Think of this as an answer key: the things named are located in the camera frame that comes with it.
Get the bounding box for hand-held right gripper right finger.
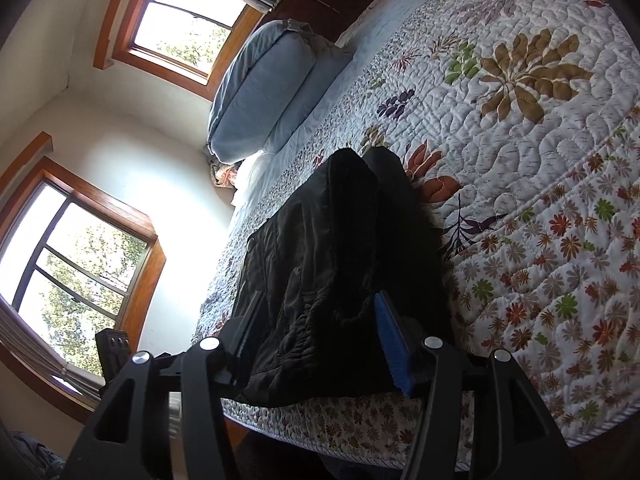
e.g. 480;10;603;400
372;290;581;480

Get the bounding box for pile of crumpled clothes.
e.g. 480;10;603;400
204;144;252;189

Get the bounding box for black pants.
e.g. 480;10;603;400
220;147;455;409

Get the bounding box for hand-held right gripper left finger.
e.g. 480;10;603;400
60;290;271;480

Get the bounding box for floral quilted bed cover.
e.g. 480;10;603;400
190;0;640;461

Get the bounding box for thin light blue pillow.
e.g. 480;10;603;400
260;45;357;155

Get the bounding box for wooden framed window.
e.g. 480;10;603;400
94;0;267;102
0;132;167;424

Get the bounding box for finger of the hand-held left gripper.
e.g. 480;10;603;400
95;329;134;387

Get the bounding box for thick light blue pillow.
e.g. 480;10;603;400
206;20;321;164

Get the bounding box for dark wooden bed headboard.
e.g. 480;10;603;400
274;0;397;42

